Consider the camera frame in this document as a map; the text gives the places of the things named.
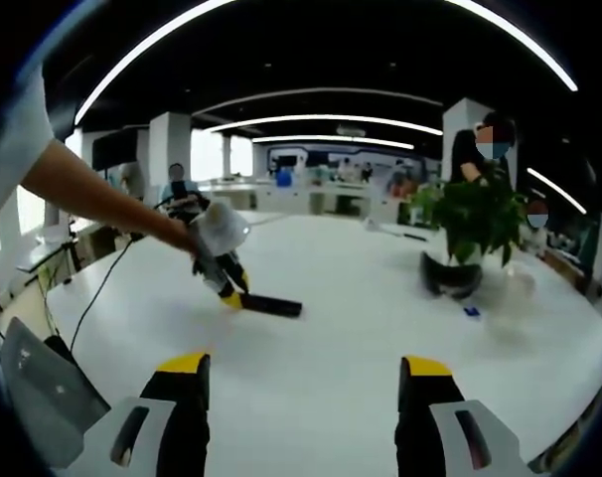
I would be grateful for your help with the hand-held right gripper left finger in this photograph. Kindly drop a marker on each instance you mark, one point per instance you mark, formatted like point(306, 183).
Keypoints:
point(182, 422)

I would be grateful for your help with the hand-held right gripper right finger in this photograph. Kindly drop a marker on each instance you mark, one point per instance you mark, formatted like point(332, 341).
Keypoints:
point(430, 432)

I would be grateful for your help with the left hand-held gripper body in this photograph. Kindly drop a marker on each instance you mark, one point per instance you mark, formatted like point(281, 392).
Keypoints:
point(219, 228)

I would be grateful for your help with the black remote control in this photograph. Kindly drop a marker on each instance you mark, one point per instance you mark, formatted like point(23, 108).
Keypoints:
point(273, 305)

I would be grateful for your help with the blue water container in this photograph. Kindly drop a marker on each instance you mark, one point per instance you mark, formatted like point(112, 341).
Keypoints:
point(284, 179)

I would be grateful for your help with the small blue card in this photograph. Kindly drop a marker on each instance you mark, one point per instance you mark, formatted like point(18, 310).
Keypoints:
point(472, 311)

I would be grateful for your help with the grey mesh chair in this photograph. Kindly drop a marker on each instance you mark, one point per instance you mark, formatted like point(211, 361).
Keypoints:
point(47, 387)

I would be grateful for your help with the dark grey curved headset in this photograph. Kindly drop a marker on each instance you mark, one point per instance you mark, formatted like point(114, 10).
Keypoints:
point(450, 280)

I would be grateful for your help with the ceiling air conditioner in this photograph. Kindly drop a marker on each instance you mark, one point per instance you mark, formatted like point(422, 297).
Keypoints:
point(351, 130)

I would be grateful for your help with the black pen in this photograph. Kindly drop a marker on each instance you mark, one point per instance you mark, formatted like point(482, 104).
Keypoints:
point(416, 237)

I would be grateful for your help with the potted green plant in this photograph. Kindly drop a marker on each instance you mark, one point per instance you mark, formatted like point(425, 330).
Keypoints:
point(480, 218)

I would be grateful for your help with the person's white shirt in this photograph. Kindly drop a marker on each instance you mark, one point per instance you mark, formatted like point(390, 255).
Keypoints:
point(13, 149)

